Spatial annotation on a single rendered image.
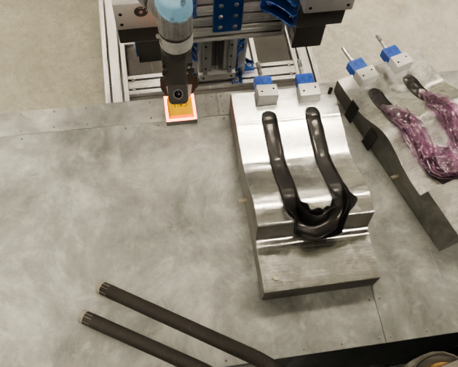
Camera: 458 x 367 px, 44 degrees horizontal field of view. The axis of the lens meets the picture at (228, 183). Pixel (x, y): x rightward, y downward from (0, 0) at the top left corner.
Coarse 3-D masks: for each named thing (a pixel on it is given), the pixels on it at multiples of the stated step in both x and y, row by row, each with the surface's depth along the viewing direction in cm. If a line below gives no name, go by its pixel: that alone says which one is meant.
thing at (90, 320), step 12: (84, 312) 121; (84, 324) 121; (96, 324) 120; (108, 324) 119; (120, 336) 118; (132, 336) 117; (144, 336) 118; (144, 348) 116; (156, 348) 115; (168, 348) 116; (168, 360) 115; (180, 360) 114; (192, 360) 114
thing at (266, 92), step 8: (256, 64) 145; (256, 80) 140; (264, 80) 141; (256, 88) 138; (264, 88) 138; (272, 88) 138; (256, 96) 139; (264, 96) 137; (272, 96) 137; (256, 104) 139; (264, 104) 139; (272, 104) 140
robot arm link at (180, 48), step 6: (156, 36) 124; (192, 36) 124; (162, 42) 123; (168, 42) 122; (186, 42) 123; (192, 42) 126; (162, 48) 125; (168, 48) 123; (174, 48) 123; (180, 48) 123; (186, 48) 124; (174, 54) 125; (180, 54) 125
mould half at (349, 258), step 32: (288, 96) 141; (320, 96) 142; (256, 128) 137; (288, 128) 137; (256, 160) 133; (288, 160) 134; (352, 160) 134; (256, 192) 125; (320, 192) 125; (352, 192) 125; (256, 224) 122; (288, 224) 122; (352, 224) 127; (256, 256) 127; (288, 256) 126; (320, 256) 126; (352, 256) 126; (288, 288) 122; (320, 288) 125
